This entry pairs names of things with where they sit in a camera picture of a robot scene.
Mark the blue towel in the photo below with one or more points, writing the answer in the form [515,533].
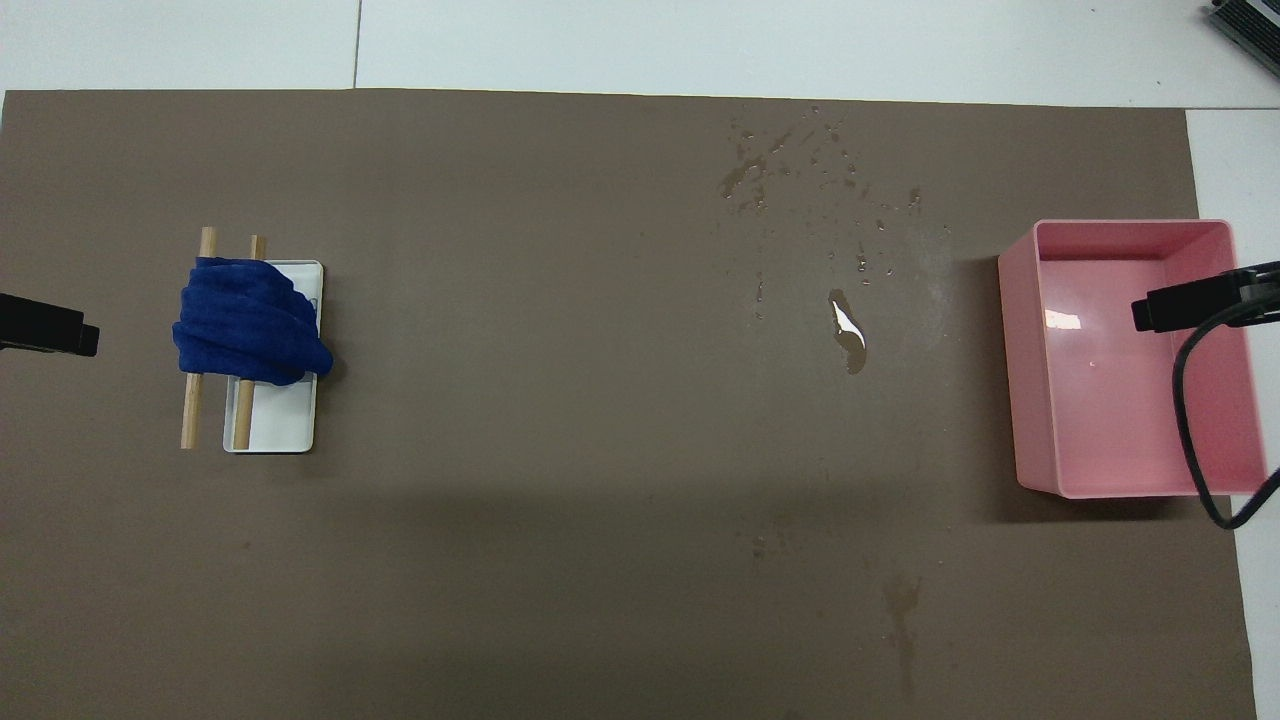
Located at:
[245,325]

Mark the white towel rack tray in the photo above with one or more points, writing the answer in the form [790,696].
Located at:
[285,415]

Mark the water puddle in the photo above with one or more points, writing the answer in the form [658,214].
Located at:
[852,345]

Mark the pink plastic bin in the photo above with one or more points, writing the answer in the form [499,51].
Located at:
[1110,400]

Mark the grey black ribbed device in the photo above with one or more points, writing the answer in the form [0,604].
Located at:
[1250,22]

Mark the brown table mat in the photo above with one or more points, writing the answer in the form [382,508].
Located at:
[560,400]

